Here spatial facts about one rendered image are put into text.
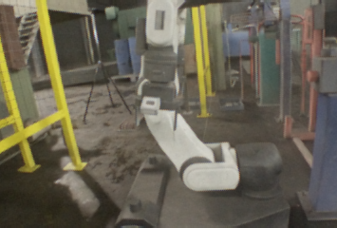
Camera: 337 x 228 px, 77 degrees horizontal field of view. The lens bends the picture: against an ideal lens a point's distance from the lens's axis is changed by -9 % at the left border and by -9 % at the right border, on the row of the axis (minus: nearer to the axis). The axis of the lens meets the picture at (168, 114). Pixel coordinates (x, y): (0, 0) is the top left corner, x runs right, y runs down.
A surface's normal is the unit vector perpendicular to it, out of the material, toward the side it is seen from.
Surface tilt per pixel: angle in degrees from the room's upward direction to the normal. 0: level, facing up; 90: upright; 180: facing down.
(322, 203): 90
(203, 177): 90
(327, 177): 90
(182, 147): 90
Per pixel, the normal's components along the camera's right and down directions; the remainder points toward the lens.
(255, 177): -0.11, 0.30
